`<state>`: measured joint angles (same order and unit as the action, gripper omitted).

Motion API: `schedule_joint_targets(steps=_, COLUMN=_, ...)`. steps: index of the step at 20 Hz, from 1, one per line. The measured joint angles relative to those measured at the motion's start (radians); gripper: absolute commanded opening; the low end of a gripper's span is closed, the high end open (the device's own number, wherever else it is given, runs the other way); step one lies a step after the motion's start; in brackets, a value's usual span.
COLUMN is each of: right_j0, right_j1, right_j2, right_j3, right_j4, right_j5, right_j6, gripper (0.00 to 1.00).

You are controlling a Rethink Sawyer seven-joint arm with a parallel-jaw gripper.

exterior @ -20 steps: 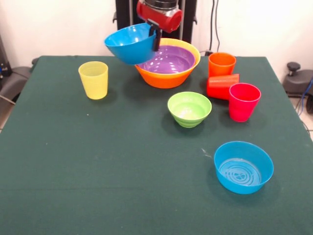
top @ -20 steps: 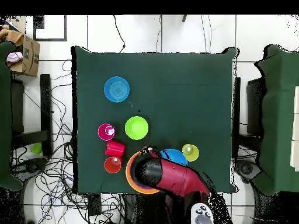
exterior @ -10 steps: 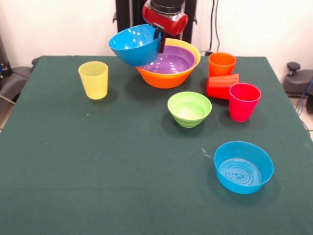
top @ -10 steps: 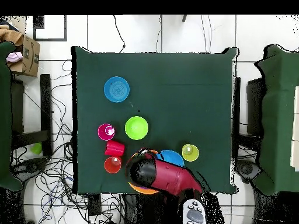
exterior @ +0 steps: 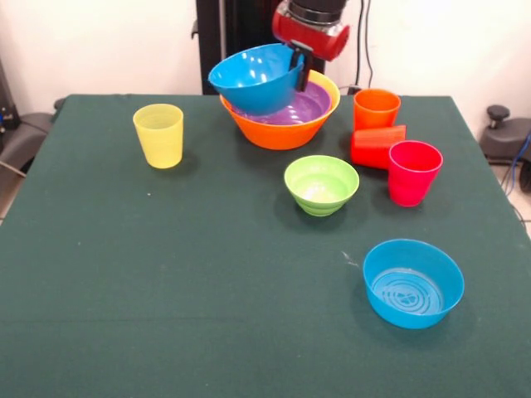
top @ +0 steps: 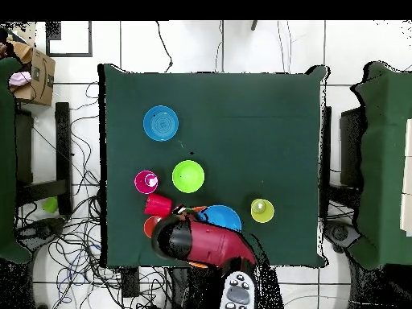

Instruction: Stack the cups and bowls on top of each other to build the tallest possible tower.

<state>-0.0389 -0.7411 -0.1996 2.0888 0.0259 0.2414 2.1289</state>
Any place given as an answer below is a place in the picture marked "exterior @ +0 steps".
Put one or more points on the green bowl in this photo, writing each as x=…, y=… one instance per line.
x=321, y=186

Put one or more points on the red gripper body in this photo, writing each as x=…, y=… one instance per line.
x=315, y=37

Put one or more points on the yellow cup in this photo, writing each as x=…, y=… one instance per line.
x=159, y=141

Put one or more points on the grey machine base with knob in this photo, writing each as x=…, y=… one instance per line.
x=506, y=141

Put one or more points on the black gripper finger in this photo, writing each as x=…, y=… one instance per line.
x=304, y=76
x=297, y=59

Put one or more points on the purple bowl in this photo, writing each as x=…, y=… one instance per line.
x=311, y=105

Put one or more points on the dark green tablecloth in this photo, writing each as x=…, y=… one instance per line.
x=232, y=356

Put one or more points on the light orange bowl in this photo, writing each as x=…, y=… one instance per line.
x=282, y=134

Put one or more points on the black power plug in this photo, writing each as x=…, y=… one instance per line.
x=354, y=89

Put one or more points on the deep blue bowl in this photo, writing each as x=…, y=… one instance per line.
x=253, y=79

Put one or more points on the orange cup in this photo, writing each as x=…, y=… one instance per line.
x=375, y=114

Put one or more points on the grey floor equipment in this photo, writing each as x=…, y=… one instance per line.
x=25, y=137

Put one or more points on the small blue ringed bowl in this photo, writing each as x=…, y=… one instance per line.
x=415, y=290

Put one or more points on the red cup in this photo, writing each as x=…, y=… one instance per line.
x=369, y=149

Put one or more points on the pink cup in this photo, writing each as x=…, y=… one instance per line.
x=412, y=182

